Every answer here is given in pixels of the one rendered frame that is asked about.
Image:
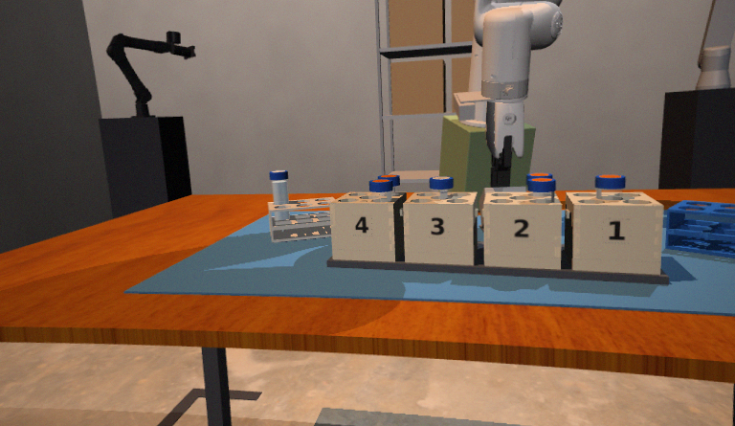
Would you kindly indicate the light blue bench mat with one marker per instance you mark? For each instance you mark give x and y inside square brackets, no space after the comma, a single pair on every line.
[247,263]

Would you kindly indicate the conical tube with pink liquid and blue cap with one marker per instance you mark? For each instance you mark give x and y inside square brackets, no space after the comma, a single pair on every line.
[610,187]

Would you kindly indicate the blue tube rack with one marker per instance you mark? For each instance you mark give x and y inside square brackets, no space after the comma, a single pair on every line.
[719,241]

